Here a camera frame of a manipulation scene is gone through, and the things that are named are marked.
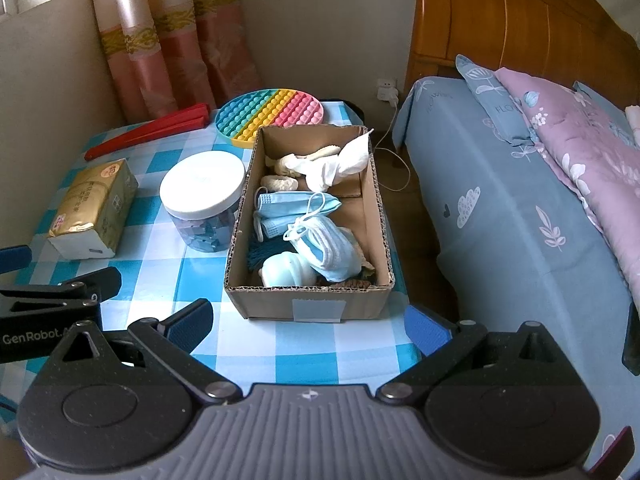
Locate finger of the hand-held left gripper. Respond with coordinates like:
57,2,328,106
0,266,123,321
0,245,32,276

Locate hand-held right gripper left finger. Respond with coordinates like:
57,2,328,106
57,298,241,406

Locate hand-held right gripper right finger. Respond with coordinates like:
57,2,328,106
375,304,576,406

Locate cardboard box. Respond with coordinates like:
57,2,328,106
223,124,396,322

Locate brown hair scrunchie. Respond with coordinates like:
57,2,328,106
327,277,373,291

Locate teal tassel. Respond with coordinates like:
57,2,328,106
246,236,291,273

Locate pale blue face mask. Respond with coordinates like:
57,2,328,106
283,192,362,282

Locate beige hair tie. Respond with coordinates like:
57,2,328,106
261,175,299,194

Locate beige knotted stocking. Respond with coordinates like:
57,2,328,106
275,145,341,178

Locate white cloth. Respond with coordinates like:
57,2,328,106
302,129,375,193

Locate blue checkered tablecloth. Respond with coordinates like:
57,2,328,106
0,101,418,441

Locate gold wrapped tissue pack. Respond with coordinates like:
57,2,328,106
47,158,139,260

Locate blue floral bed sheet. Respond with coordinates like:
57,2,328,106
392,76,640,480

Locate clear jar with white lid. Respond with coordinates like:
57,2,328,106
159,152,247,253

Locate red folded fan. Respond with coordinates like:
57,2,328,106
84,103,212,162

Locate rainbow pop bubble toy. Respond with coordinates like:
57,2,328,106
215,88,325,149

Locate blue floral pillow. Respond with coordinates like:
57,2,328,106
455,54,538,148
572,80,633,128

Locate pink floral quilt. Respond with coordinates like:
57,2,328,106
494,67,640,306

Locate pink curtain with gold band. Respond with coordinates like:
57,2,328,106
87,0,263,123

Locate wooden bed headboard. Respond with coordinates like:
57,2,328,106
404,0,640,98

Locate white charger plug cable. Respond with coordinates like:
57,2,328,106
372,87,413,193

